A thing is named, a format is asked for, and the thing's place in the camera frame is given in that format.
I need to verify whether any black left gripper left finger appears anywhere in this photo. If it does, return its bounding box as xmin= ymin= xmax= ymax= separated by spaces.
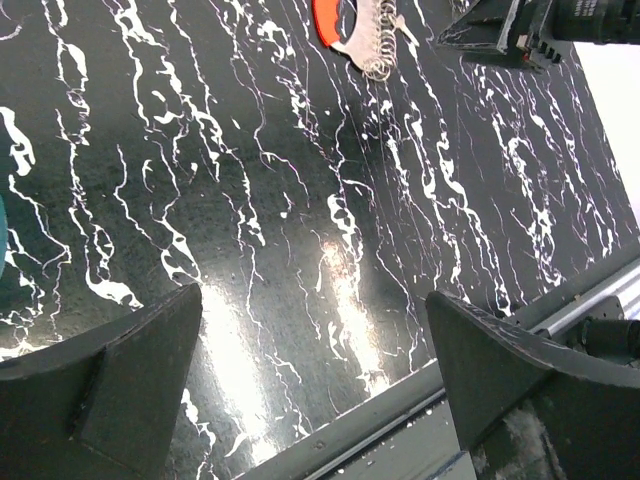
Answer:
xmin=1 ymin=284 xmax=202 ymax=479

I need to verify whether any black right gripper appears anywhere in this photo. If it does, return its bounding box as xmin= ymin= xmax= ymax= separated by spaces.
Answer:
xmin=437 ymin=0 xmax=639 ymax=72

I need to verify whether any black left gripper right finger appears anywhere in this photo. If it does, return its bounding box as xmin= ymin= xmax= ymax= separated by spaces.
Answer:
xmin=426 ymin=291 xmax=639 ymax=479

